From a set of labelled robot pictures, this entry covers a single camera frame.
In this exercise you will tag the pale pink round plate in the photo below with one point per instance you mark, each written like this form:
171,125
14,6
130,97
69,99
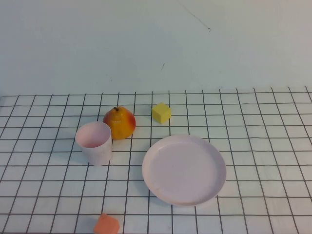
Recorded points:
184,170

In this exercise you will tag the pale pink plastic cup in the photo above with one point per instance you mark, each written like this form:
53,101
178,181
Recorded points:
96,153

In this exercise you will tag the yellow foam cube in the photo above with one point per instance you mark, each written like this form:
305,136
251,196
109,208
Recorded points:
161,113

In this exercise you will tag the yellow red toy pear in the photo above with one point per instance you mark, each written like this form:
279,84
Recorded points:
121,122

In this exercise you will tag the orange foam block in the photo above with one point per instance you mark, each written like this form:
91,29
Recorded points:
107,225

